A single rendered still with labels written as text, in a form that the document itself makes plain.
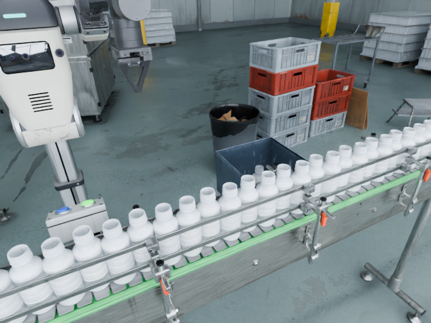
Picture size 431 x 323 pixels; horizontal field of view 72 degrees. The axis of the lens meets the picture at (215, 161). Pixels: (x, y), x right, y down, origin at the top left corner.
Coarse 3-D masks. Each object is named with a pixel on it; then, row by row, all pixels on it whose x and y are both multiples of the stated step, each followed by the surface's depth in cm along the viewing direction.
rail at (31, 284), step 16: (336, 176) 88; (288, 192) 81; (336, 192) 92; (240, 208) 75; (192, 224) 70; (256, 224) 81; (160, 240) 68; (208, 240) 75; (112, 256) 63; (64, 272) 60; (128, 272) 68; (16, 288) 56; (80, 288) 64; (48, 304) 61; (0, 320) 58
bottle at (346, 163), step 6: (342, 150) 90; (348, 150) 89; (342, 156) 91; (348, 156) 90; (342, 162) 91; (348, 162) 91; (342, 168) 91; (348, 168) 91; (348, 174) 93; (342, 180) 93; (342, 186) 95; (342, 192) 96
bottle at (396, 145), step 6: (390, 132) 100; (396, 132) 101; (396, 138) 99; (396, 144) 100; (396, 150) 100; (396, 156) 102; (390, 162) 102; (396, 162) 103; (390, 168) 104; (390, 174) 105
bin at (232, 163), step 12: (252, 144) 144; (264, 144) 147; (276, 144) 144; (216, 156) 137; (228, 156) 140; (240, 156) 143; (252, 156) 147; (264, 156) 151; (276, 156) 147; (288, 156) 138; (300, 156) 130; (216, 168) 140; (228, 168) 128; (240, 168) 147; (252, 168) 151; (264, 168) 155; (228, 180) 131; (240, 180) 121
